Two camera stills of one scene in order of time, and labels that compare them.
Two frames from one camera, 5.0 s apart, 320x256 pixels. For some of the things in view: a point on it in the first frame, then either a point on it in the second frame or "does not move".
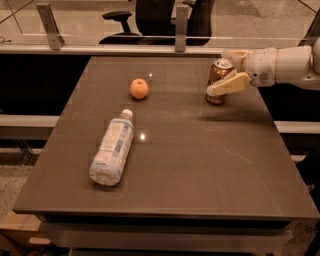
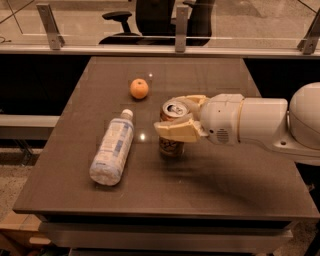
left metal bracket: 49,22 does not move
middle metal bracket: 181,28 does not move
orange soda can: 218,69 → 172,111
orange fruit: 139,88 does not move
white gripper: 261,67 → 221,117
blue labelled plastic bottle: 109,161 does not move
